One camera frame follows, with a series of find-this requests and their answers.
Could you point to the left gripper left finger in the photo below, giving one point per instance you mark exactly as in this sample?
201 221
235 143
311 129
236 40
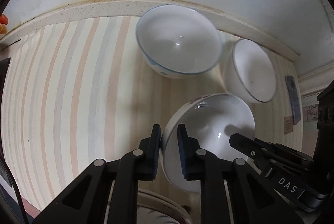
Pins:
148 161

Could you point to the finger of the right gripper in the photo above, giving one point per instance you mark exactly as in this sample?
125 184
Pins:
256 149

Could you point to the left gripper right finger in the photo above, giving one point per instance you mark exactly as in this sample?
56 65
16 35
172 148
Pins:
188 146

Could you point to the plain white bowl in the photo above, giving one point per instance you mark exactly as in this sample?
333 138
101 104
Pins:
211 119

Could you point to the white plate pink blossoms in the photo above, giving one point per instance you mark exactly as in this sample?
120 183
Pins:
154 208

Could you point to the white bowl dark rim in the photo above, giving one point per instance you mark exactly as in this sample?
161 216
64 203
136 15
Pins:
248 73

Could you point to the white bowl coloured spots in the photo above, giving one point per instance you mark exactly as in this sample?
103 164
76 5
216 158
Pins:
178 42

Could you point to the small brown card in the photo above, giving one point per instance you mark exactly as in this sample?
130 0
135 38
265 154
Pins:
288 124

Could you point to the dark blue smartphone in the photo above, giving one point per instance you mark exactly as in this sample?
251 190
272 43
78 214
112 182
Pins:
293 97

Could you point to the striped cat table cloth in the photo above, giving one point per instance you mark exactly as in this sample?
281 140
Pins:
78 91

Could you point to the colourful wall stickers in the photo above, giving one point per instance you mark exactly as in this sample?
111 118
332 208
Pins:
3 22

